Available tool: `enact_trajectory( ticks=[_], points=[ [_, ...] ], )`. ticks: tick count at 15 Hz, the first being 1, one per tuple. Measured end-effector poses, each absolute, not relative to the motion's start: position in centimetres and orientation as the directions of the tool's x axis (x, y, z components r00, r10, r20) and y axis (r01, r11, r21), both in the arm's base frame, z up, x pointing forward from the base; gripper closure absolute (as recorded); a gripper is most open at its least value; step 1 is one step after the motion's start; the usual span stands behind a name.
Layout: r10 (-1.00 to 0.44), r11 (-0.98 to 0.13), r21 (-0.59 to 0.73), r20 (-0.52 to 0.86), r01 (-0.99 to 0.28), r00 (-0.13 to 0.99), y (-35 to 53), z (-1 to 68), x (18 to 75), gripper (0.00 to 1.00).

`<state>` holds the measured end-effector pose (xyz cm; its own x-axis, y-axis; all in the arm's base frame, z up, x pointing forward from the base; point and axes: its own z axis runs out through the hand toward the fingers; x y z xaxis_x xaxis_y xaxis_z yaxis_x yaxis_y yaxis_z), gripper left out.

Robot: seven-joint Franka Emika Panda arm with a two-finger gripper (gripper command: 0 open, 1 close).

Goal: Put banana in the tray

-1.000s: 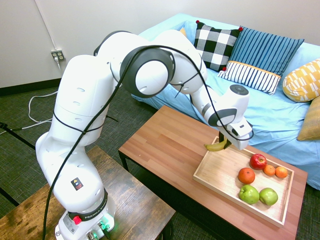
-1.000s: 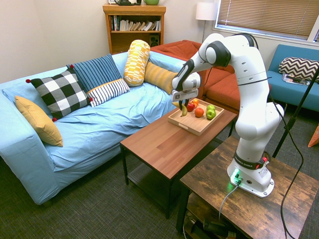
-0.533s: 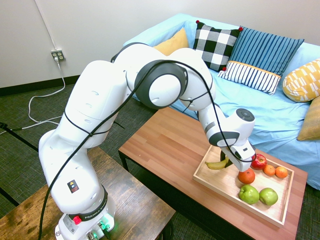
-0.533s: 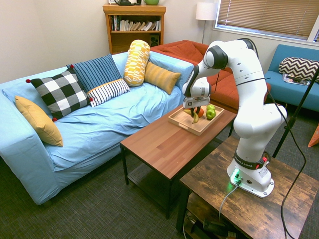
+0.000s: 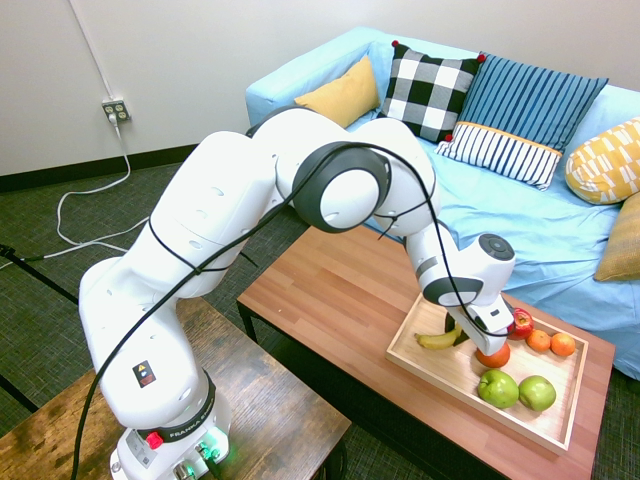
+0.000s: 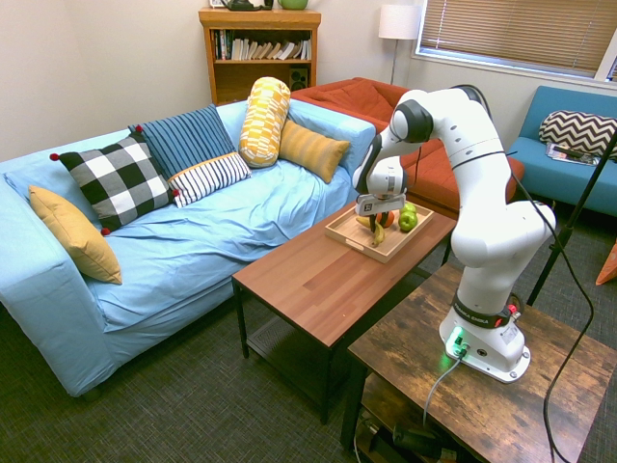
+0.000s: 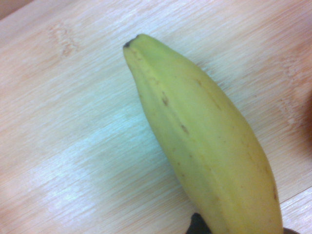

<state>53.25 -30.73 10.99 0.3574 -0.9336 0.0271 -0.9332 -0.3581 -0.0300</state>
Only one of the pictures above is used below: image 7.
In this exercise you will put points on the yellow banana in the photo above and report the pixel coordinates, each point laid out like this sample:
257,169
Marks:
200,136

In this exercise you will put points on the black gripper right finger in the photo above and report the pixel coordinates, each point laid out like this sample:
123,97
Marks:
291,231

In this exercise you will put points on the light bamboo wooden tray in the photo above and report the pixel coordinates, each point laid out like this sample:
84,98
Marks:
73,122

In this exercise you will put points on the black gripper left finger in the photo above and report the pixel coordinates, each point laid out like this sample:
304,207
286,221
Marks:
197,225

